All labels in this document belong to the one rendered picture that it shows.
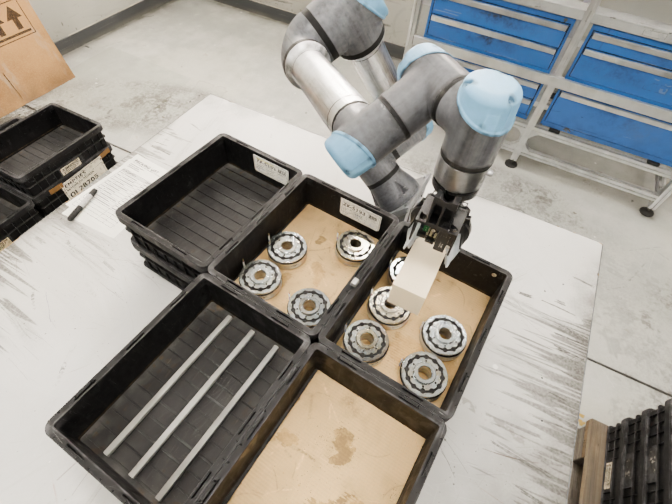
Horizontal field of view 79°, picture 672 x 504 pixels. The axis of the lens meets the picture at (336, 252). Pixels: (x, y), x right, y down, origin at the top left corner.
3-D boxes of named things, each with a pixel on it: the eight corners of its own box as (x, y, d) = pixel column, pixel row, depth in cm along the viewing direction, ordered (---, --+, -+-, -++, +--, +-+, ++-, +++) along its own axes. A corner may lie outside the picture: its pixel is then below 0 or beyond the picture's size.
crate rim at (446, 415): (400, 224, 106) (401, 218, 104) (510, 279, 98) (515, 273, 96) (314, 343, 85) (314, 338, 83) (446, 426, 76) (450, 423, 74)
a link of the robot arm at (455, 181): (449, 132, 60) (503, 151, 58) (441, 156, 64) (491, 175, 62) (432, 161, 56) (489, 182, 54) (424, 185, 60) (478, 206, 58)
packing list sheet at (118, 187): (133, 153, 146) (133, 151, 146) (184, 175, 141) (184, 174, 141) (56, 210, 128) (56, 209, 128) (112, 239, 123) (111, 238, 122)
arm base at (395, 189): (386, 195, 139) (369, 172, 135) (423, 176, 129) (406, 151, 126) (373, 220, 128) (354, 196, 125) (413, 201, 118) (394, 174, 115)
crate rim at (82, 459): (205, 275, 93) (203, 270, 91) (314, 343, 85) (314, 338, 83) (46, 432, 72) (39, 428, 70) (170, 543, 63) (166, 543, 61)
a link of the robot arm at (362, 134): (255, 41, 88) (324, 151, 55) (294, 5, 86) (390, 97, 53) (287, 82, 96) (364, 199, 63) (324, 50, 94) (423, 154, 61)
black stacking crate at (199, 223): (228, 163, 130) (222, 133, 121) (304, 202, 122) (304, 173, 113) (129, 242, 109) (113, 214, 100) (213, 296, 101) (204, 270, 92)
